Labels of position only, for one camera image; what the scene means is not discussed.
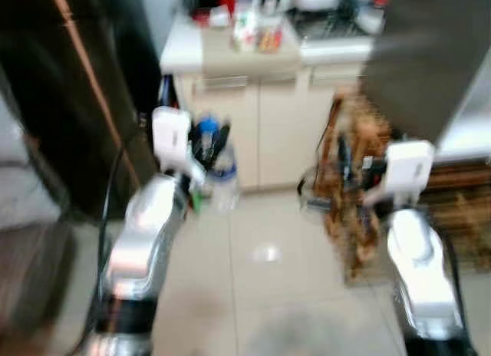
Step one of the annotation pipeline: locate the clear blue-capped water bottle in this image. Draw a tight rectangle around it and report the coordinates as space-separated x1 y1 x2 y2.
196 117 241 213

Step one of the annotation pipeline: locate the black fridge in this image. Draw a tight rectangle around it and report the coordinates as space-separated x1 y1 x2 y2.
0 0 163 220

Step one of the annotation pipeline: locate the cream cabinet with white countertop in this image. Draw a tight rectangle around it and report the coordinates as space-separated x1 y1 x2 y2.
160 11 384 193

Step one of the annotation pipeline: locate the beige counter mat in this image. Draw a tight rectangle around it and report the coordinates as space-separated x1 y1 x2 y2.
200 25 302 75

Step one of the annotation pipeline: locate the orange snack pack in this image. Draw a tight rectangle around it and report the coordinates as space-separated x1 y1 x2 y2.
257 29 284 54

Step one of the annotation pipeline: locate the white and green carton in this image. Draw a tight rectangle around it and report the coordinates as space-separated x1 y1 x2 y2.
232 10 259 51

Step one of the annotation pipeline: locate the black stove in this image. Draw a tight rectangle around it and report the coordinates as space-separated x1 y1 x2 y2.
287 7 377 43

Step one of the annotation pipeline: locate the white cup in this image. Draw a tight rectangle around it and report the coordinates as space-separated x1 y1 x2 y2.
356 6 385 35

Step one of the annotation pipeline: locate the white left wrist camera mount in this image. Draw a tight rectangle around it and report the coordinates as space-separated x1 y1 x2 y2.
151 106 206 186

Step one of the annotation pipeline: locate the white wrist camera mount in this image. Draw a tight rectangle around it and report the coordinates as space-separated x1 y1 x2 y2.
363 140 437 209
151 106 206 186

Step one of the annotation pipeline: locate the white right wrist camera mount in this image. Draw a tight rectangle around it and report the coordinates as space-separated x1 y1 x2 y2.
363 140 437 209

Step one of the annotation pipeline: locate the grey looped cable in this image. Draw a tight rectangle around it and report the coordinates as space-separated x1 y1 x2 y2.
298 166 361 213

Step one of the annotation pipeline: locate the grey cabinet handle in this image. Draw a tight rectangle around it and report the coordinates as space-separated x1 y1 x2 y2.
202 76 249 91

